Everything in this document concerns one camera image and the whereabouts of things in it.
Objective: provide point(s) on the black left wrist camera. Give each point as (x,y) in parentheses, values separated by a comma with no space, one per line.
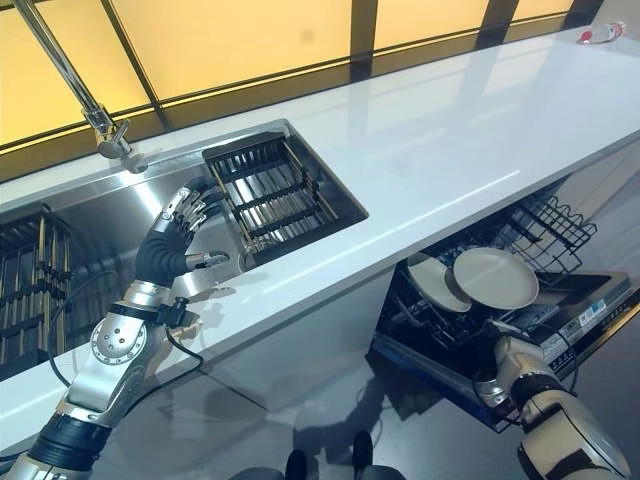
(175,314)

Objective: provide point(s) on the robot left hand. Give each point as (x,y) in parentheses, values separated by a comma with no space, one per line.
(157,255)

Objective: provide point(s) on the dishwasher with rack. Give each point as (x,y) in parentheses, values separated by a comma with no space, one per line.
(590,320)

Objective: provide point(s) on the white cabinet front panel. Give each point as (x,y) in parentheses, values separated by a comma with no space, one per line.
(310,340)

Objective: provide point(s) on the robot leg black foot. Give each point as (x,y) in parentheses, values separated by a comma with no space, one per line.
(363,450)
(297,465)

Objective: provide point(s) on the robot right silver arm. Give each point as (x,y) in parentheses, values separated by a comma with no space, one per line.
(575,435)

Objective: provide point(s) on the robot left silver arm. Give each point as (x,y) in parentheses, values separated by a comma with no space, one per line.
(105,360)

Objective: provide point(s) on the black dish rack with rods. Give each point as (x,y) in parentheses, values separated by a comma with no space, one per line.
(275,200)
(30,280)

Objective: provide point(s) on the robot right leg black foot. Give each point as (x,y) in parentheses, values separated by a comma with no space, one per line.
(363,450)

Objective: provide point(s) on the robot left leg black foot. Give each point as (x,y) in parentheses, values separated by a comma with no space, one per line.
(297,465)

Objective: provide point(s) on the stainless steel sink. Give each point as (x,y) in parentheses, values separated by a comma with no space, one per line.
(110,215)

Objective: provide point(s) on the white round plate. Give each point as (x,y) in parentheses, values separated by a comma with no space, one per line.
(500,277)
(430,285)

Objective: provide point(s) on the clear bottle red label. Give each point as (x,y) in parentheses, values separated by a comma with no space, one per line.
(600,34)

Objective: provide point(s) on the chrome kitchen faucet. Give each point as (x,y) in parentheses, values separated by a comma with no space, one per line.
(65,65)

